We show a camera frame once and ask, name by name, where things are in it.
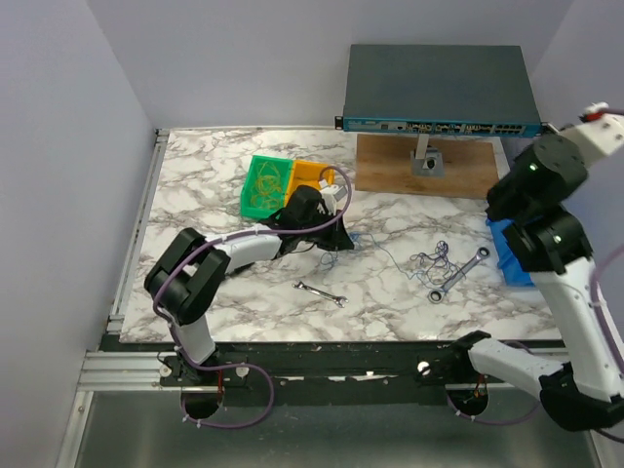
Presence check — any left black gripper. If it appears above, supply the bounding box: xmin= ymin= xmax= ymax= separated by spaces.
xmin=298 ymin=209 xmax=354 ymax=253

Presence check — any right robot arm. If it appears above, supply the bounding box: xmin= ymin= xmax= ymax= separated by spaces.
xmin=442 ymin=134 xmax=623 ymax=432

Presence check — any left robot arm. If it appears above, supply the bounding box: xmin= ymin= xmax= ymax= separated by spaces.
xmin=143 ymin=184 xmax=354 ymax=385

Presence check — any small open-end wrench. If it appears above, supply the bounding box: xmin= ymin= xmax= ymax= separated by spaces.
xmin=292 ymin=281 xmax=349 ymax=308

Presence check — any orange plastic bin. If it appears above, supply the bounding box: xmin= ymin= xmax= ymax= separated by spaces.
xmin=285 ymin=159 xmax=334 ymax=203

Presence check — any green plastic bin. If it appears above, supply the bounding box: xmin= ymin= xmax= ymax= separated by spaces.
xmin=240 ymin=155 xmax=293 ymax=219

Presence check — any wooden board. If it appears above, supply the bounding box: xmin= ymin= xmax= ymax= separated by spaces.
xmin=355 ymin=135 xmax=499 ymax=200

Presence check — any silver ratchet wrench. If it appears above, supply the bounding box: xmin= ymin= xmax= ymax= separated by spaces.
xmin=428 ymin=247 xmax=490 ymax=304

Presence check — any blue plastic bin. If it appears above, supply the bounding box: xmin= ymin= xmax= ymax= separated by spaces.
xmin=486 ymin=219 xmax=534 ymax=288

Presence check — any grey metal stand bracket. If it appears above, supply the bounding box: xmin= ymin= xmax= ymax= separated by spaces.
xmin=409 ymin=135 xmax=445 ymax=178

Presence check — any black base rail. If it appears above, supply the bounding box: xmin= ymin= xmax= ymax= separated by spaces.
xmin=97 ymin=335 xmax=508 ymax=409

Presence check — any grey network switch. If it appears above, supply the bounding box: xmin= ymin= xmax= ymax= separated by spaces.
xmin=334 ymin=45 xmax=542 ymax=138

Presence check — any aluminium frame rail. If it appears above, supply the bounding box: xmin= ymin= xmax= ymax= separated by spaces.
xmin=56 ymin=129 xmax=170 ymax=467

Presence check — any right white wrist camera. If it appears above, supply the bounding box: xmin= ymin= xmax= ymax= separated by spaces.
xmin=558 ymin=100 xmax=624 ymax=170

